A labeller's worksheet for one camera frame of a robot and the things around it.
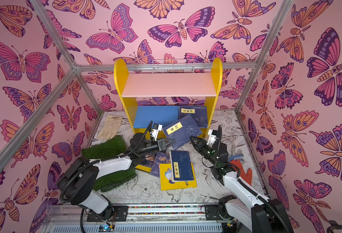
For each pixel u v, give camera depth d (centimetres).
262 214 41
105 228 72
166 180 80
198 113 95
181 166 87
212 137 73
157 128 74
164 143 73
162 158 88
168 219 73
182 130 78
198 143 72
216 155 59
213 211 73
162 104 121
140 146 67
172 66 92
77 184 44
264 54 86
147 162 87
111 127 110
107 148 96
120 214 73
